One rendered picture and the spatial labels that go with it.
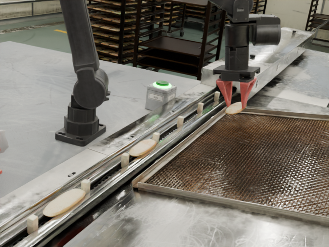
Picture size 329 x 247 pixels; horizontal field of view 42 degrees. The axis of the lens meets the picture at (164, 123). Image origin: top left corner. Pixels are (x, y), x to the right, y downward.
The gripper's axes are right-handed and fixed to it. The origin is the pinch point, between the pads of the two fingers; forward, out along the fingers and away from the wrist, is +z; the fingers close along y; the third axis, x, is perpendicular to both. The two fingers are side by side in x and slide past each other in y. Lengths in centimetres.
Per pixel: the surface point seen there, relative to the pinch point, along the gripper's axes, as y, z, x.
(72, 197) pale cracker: 13.1, 6.0, 47.6
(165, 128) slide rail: 17.1, 6.5, 6.5
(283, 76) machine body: 10, 12, -87
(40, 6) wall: 477, 0, -414
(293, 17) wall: 147, 40, -684
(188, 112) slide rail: 17.5, 6.5, -7.9
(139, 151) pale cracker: 13.9, 6.2, 23.8
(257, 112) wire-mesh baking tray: -2.9, 4.2, -8.3
